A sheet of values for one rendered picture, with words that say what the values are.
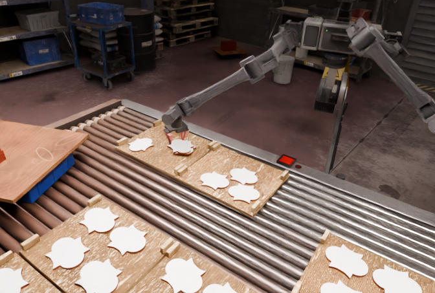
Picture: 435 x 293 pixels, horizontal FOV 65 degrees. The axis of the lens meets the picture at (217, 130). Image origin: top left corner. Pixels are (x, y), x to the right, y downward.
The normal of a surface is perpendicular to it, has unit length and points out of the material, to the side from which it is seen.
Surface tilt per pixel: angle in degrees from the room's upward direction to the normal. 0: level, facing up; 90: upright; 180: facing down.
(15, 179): 0
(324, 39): 90
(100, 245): 0
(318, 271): 0
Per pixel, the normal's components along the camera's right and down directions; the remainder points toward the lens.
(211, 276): 0.04, -0.87
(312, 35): -0.36, 0.45
